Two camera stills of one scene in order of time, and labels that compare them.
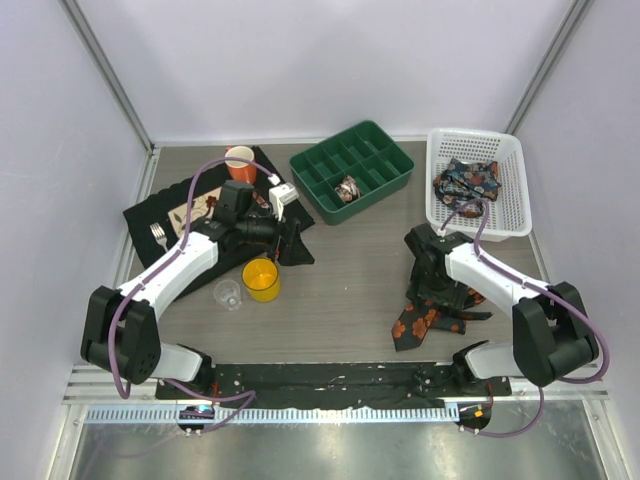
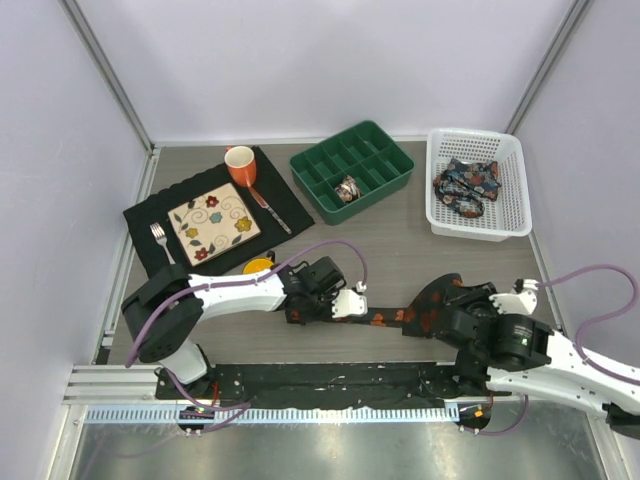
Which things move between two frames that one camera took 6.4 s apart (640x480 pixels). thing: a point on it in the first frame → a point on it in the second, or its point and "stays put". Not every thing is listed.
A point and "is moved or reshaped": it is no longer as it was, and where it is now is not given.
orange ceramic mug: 241,170 stays put
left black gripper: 291,235 → 305,317
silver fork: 159,234 stays put
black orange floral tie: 416,320 is moved or reshaped
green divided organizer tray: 363,151 stays put
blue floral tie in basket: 466,186 stays put
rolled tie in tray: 348,190 stays put
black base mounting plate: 333,385 stays put
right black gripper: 452,297 → 464,295
